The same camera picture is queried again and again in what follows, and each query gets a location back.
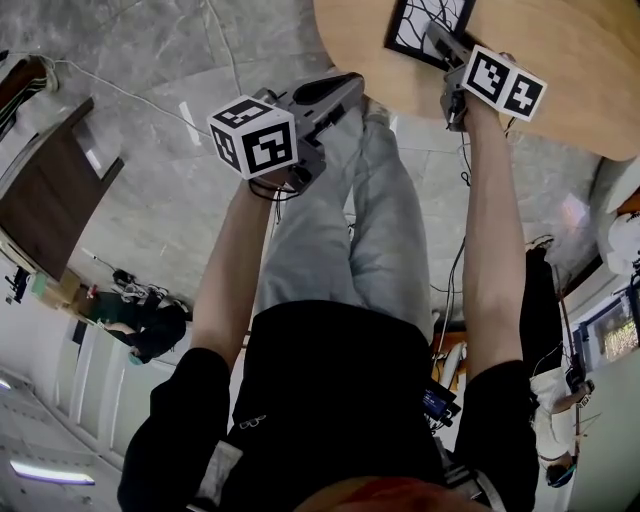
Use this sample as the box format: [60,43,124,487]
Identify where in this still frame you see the waist device with blue screen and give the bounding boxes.
[421,386,462,428]

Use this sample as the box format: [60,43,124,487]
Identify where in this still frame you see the person's left forearm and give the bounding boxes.
[190,178,275,372]

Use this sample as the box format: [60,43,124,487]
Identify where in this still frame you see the grey harness strap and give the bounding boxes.
[195,438,245,512]
[438,438,507,512]

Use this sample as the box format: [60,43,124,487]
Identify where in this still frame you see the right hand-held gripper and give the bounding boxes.
[423,21,548,133]

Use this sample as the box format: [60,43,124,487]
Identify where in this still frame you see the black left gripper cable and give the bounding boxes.
[247,177,301,224]

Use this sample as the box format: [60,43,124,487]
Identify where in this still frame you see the person's left leg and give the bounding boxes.
[256,105,367,322]

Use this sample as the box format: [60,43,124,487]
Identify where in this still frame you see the black framed white picture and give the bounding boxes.
[383,0,479,72]

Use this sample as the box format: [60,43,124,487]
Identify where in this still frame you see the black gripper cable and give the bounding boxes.
[429,127,474,351]
[247,177,301,224]

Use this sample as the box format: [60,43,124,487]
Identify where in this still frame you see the light wooden oval table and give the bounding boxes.
[312,0,640,163]

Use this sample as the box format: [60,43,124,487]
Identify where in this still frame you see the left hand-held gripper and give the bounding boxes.
[206,72,366,195]

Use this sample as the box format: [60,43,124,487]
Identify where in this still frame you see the dark wooden side table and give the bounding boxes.
[0,96,126,282]

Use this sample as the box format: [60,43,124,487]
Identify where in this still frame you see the person's white shoe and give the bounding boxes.
[361,96,397,129]

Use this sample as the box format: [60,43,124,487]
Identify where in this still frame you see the person's black shirt torso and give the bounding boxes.
[116,298,542,512]

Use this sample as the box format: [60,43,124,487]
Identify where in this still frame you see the person's leg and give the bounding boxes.
[256,105,367,322]
[348,113,434,345]
[0,54,61,142]

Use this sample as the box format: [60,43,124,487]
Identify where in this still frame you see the thin white floor cable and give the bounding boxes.
[49,58,212,137]

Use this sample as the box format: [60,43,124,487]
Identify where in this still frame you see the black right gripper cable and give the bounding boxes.
[429,127,474,351]

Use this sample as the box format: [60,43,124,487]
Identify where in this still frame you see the round white floor cushion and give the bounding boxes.
[596,158,640,277]

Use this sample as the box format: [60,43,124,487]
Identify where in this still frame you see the white cabinet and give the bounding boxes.
[48,319,181,459]

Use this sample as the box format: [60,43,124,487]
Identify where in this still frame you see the cardboard box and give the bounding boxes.
[35,268,82,307]

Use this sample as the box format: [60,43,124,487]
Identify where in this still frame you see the person's right forearm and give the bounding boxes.
[461,95,527,382]

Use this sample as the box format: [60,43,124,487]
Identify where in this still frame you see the ceiling light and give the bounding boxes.
[8,458,97,488]

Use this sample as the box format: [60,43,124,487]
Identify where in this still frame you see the person's right leg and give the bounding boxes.
[348,113,434,345]

